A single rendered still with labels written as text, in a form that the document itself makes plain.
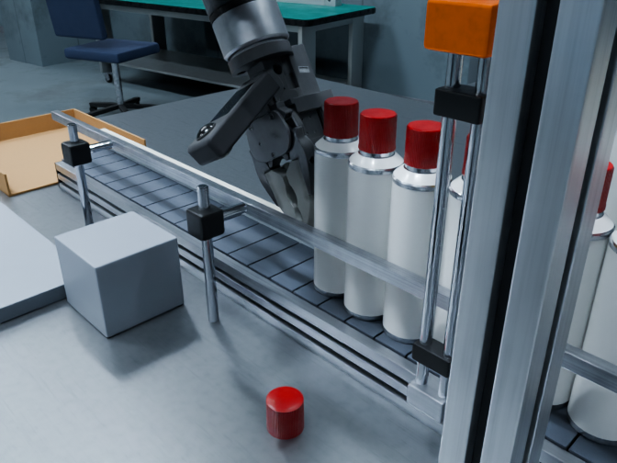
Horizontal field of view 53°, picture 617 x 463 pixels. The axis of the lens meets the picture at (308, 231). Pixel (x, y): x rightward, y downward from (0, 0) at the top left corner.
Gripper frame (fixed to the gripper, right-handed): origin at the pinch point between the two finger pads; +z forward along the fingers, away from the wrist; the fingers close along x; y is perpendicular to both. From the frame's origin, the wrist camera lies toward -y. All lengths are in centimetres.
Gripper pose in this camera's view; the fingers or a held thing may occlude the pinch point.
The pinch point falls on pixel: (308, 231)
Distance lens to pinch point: 66.7
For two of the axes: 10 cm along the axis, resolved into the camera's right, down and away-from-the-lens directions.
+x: -6.0, 1.7, 7.8
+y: 7.2, -3.1, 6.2
